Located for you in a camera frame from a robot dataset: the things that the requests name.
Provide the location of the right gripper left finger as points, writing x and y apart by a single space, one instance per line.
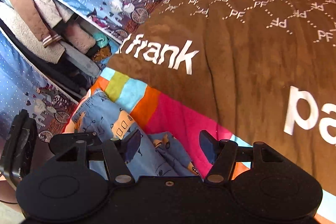
117 154

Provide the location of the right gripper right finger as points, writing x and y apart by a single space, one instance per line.
221 154

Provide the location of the blue car print pants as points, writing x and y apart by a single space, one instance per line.
145 155

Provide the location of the colourful paul frank blanket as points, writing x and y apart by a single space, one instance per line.
243 70

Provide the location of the grey fleece garment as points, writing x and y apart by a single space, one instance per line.
10 17

